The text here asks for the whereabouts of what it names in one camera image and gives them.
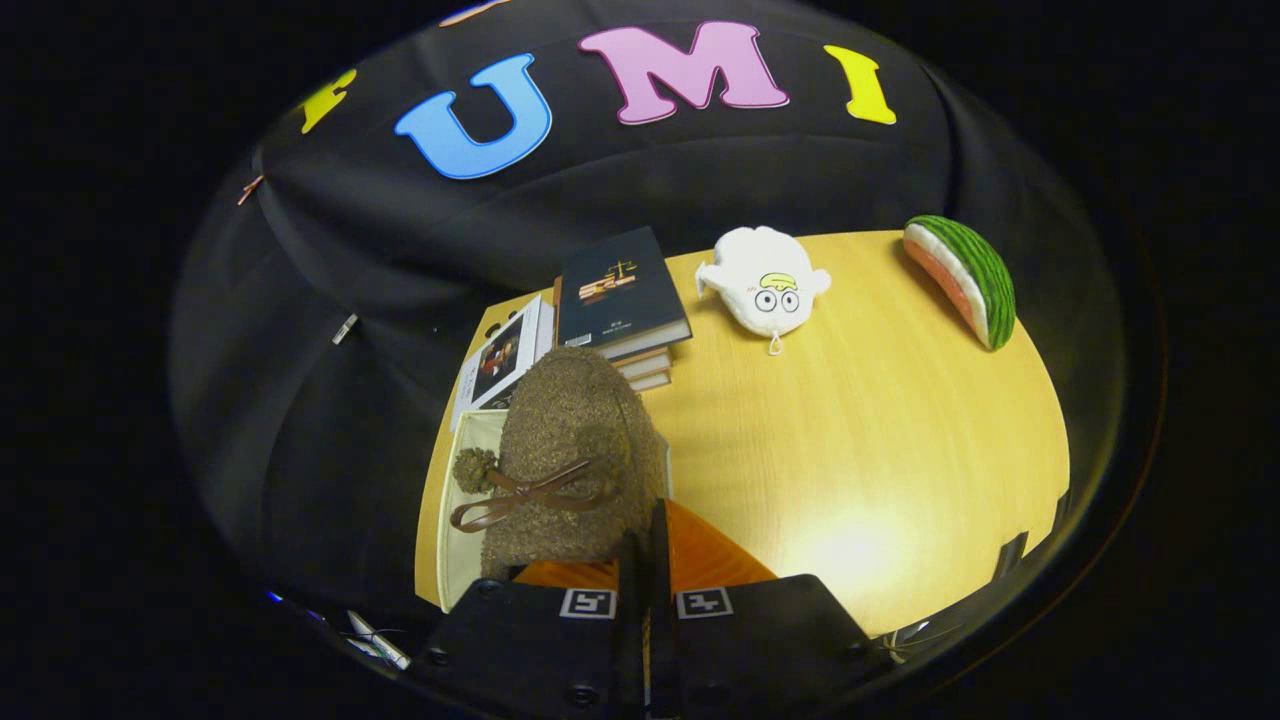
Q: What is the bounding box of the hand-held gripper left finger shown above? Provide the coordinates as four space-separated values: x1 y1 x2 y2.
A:
405 528 643 720

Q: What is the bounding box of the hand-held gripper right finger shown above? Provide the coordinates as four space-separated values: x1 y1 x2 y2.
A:
650 497 894 719

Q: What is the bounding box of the grey fabric storage box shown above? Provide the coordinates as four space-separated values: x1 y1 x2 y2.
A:
436 408 673 613

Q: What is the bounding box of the brown fuzzy shoe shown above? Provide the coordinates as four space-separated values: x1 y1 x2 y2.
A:
450 345 669 581

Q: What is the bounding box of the white portrait cover book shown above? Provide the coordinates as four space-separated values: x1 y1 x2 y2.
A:
450 293 557 433

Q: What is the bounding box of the dark hardcover book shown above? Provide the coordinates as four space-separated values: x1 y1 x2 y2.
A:
556 226 694 361

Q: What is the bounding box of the white plush toy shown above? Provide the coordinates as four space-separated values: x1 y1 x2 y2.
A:
695 226 833 357

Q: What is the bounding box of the watermelon slice plush toy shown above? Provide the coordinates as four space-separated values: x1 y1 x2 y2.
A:
903 215 1018 352

